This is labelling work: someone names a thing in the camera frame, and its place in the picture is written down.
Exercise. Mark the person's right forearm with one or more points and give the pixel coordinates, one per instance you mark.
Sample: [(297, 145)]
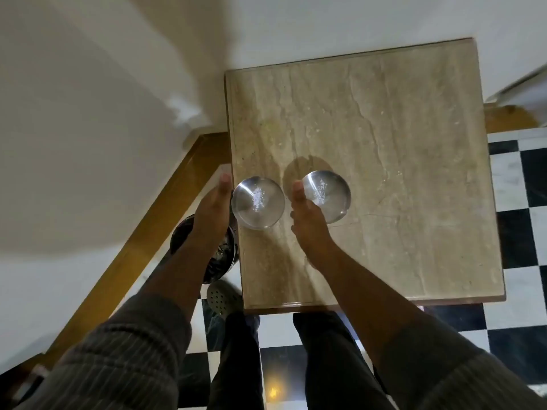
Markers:
[(397, 337)]

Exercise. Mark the shiny steel bin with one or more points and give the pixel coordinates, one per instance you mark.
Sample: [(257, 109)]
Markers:
[(223, 257)]

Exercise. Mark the steel tumbler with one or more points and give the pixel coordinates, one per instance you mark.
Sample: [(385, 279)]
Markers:
[(258, 203), (327, 195)]

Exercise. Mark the marble top table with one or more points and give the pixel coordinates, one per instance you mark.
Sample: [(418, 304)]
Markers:
[(384, 166)]

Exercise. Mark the grey perforated clog shoe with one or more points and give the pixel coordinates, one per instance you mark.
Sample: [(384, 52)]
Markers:
[(222, 296)]

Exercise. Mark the person's right thumb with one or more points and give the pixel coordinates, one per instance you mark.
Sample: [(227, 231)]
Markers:
[(298, 194)]

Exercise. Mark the dark trousers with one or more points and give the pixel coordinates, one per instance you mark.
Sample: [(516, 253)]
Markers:
[(324, 358)]

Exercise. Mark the person's left thumb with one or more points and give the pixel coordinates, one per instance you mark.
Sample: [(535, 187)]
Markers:
[(224, 185)]

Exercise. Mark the person's right hand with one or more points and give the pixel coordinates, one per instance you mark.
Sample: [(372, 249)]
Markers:
[(311, 234)]

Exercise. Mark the person's left forearm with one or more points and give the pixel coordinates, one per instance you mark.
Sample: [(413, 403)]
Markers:
[(141, 333)]

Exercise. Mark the wooden skirting board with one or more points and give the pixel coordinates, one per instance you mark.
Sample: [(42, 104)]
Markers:
[(145, 234), (506, 119)]

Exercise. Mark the person's left hand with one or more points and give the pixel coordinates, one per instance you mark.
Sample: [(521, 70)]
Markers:
[(213, 221)]

